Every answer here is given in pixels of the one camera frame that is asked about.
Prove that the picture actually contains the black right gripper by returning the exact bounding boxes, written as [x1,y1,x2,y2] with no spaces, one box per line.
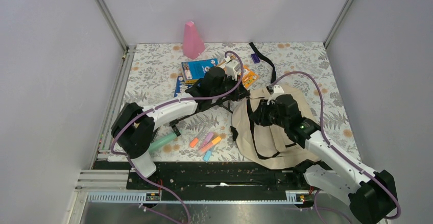
[249,98,288,129]

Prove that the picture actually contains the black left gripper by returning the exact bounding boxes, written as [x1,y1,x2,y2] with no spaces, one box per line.
[211,73,250,102]

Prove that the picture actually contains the cream canvas backpack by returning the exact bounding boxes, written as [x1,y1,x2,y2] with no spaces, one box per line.
[230,85,320,169]

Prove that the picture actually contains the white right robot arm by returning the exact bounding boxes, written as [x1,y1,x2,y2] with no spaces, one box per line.
[251,85,401,223]

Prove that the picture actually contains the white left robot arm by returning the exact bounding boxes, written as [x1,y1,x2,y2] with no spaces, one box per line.
[111,51,249,189]

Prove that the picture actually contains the black folding tripod stand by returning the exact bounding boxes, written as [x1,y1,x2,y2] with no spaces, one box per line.
[169,98,235,136]

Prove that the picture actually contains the light blue book box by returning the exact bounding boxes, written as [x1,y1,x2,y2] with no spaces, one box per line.
[181,58,219,84]

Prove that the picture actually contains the orange activity book box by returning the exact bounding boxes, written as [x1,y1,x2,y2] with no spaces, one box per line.
[216,59,260,91]

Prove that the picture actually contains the pink cone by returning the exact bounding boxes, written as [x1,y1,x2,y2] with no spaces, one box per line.
[182,21,206,59]

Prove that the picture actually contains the purple eraser block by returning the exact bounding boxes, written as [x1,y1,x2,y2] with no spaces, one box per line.
[251,54,260,64]

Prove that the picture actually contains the pink highlighter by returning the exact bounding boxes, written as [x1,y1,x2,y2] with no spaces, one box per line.
[199,132,214,149]

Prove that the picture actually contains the orange yellow highlighter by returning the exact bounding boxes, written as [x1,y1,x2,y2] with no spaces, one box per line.
[198,136,222,155]

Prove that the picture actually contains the floral patterned table mat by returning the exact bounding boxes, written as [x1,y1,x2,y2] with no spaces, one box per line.
[122,42,359,162]

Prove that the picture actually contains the light blue highlighter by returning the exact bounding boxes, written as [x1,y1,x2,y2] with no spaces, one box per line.
[203,150,212,162]

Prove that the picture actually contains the mint green tube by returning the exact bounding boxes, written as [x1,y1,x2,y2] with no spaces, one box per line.
[148,133,178,153]

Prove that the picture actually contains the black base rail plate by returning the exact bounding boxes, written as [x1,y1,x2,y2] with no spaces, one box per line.
[93,161,318,205]

